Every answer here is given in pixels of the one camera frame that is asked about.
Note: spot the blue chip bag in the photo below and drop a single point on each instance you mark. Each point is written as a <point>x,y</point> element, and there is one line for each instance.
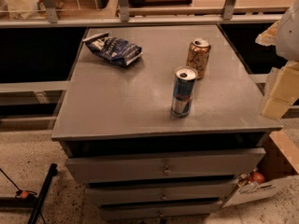
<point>117,51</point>

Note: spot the red can in box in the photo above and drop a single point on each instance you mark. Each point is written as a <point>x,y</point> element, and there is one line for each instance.
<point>257,177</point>

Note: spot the metal railing frame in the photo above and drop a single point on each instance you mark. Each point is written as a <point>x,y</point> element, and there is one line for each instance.
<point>75,13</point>

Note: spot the cardboard box on floor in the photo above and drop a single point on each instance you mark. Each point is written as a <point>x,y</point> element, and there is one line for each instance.
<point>279,166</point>

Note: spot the gold soda can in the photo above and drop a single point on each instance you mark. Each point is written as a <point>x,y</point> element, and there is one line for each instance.
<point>198,54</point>

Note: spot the grey drawer cabinet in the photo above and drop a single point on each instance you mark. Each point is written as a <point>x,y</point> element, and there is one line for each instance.
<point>134,157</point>

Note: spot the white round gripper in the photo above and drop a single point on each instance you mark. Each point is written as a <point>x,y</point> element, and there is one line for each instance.
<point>289,34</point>

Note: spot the blue silver redbull can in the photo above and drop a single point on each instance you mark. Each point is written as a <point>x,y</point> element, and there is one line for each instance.
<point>185,78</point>

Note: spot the black tripod leg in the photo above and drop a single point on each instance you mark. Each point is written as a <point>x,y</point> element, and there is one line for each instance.
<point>28,199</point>

